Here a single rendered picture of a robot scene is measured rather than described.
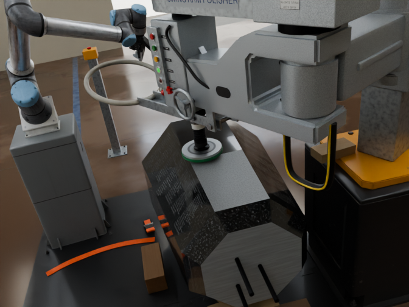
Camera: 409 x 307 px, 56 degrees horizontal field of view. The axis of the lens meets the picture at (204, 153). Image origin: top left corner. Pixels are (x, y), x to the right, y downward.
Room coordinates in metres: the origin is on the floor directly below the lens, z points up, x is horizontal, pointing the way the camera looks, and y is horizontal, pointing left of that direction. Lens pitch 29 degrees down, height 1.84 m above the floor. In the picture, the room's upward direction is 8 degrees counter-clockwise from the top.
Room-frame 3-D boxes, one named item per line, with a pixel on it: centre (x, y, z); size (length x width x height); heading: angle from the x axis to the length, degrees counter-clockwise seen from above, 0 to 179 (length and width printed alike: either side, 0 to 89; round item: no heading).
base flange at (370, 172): (1.66, -0.91, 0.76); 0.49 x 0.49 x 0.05; 7
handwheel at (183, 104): (1.61, 0.03, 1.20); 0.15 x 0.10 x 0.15; 38
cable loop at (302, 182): (1.26, -0.39, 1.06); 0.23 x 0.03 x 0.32; 38
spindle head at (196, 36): (1.72, -0.04, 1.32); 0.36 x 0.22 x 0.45; 38
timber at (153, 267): (1.79, 0.42, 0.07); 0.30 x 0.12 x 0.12; 9
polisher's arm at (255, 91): (1.46, -0.22, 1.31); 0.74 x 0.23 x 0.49; 38
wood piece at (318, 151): (1.68, -0.65, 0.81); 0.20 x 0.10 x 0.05; 105
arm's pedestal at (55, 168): (2.41, 1.05, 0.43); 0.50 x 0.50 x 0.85; 13
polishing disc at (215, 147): (1.78, 0.01, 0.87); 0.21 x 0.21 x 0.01
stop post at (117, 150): (3.57, 0.90, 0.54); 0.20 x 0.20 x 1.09; 7
